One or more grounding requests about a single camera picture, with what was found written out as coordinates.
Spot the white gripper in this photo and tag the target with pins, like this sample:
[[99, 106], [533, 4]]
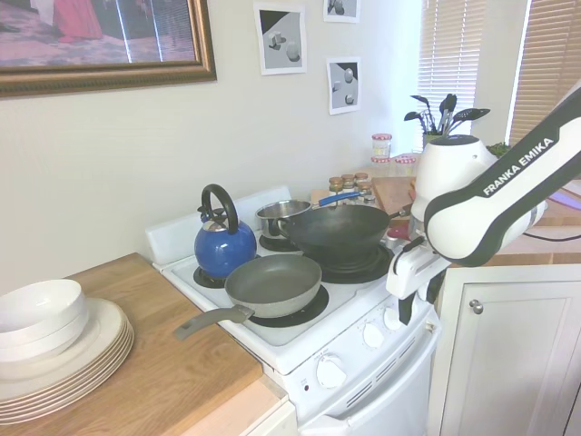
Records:
[[410, 274]]

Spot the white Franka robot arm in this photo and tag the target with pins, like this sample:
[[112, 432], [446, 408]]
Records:
[[463, 227]]

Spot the white electric stove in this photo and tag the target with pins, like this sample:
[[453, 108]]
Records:
[[281, 336]]

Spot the silver cabinet knob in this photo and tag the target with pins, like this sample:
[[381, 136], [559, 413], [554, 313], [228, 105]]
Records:
[[476, 307]]

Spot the dark grey round pan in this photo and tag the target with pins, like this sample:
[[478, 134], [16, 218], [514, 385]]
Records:
[[363, 271]]

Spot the small red container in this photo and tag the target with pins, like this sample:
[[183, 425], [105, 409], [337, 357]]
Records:
[[398, 234]]

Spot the black wok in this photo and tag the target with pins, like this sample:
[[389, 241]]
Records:
[[336, 231]]

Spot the small grey lidded jar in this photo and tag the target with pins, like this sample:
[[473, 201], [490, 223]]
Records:
[[369, 200]]

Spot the white panelled cabinet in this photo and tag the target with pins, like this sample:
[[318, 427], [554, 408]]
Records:
[[513, 363]]

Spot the large white oven knob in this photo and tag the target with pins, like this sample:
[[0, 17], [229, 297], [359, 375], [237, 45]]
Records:
[[331, 372]]

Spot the glass spice jar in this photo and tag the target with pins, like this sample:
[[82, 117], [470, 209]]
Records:
[[361, 178], [336, 185], [365, 188], [348, 181]]

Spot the glass jar red checked lid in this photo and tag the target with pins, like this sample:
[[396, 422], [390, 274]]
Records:
[[382, 145], [405, 162], [380, 164]]

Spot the grey speckled frying pan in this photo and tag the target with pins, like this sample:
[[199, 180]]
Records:
[[272, 281]]

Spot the green utensil holder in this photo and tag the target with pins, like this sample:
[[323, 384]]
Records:
[[432, 138]]

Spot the green leafy plant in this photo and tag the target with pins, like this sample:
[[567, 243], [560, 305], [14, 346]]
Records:
[[499, 150]]

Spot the black slotted spoon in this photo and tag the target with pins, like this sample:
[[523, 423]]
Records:
[[472, 115]]

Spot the black serving spoon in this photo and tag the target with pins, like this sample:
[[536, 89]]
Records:
[[424, 106]]

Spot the black spatula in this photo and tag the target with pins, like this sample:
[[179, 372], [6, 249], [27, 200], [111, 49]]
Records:
[[448, 106]]

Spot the small grey shapes print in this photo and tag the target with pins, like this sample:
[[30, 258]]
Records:
[[341, 9], [344, 86]]

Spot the narrow wooden window blind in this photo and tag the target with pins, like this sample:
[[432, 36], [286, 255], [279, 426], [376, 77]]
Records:
[[447, 54]]

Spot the wide wooden window blind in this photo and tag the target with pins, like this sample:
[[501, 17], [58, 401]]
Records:
[[544, 45]]

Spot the large grey shapes print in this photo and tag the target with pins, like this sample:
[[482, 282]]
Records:
[[281, 41]]

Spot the cream dinner plate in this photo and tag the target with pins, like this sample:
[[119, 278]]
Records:
[[45, 413], [45, 397], [45, 403], [45, 408], [102, 327], [45, 392]]

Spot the white bowl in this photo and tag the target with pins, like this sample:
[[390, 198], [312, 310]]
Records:
[[50, 347], [41, 304]]

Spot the gold framed painting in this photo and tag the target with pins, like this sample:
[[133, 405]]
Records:
[[91, 27]]

